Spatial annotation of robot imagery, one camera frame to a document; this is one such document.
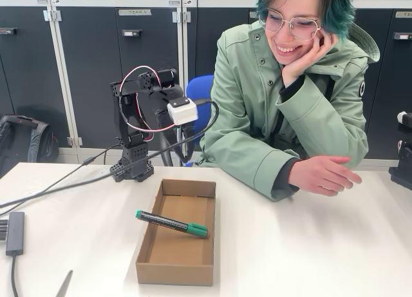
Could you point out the green black marker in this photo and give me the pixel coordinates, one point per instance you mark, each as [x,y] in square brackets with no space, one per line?
[170,223]

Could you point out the person's right forearm green sleeve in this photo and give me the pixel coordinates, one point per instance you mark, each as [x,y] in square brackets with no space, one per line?
[254,171]

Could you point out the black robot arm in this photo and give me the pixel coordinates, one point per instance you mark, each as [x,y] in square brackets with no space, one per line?
[132,155]

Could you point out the person's left forearm green sleeve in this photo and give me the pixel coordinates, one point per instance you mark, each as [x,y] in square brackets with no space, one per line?
[328,123]

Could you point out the black idle robot arm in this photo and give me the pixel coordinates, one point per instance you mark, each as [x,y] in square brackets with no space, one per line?
[404,178]

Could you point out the teal-haired person in green jacket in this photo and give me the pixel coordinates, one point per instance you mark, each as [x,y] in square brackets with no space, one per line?
[248,100]

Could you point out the person's left hand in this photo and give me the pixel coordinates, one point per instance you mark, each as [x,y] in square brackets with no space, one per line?
[299,68]

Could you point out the person's right hand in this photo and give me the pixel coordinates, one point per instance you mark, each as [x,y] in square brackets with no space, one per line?
[318,176]

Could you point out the blue office chair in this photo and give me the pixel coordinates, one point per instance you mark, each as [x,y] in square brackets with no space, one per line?
[196,94]

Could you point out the dark grey cabinet door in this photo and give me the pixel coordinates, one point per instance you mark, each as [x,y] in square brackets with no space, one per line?
[29,78]
[209,45]
[90,68]
[392,84]

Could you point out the grey team label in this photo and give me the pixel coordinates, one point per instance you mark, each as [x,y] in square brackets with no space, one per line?
[254,15]
[405,14]
[134,12]

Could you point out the open cardboard box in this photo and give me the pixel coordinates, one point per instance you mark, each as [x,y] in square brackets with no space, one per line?
[180,245]

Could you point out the dark grey backpack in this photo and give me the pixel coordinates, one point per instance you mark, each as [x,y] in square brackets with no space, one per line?
[29,142]

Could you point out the round metal-rimmed glasses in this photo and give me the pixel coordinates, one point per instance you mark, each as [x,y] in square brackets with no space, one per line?
[289,24]

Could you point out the grey USB hub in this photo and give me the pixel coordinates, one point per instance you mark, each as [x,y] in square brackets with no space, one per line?
[15,232]

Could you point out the grey pointed metal strip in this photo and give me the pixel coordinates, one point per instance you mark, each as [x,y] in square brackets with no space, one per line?
[66,285]

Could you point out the white gripper camera box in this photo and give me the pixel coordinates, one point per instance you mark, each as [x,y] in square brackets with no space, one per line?
[183,111]

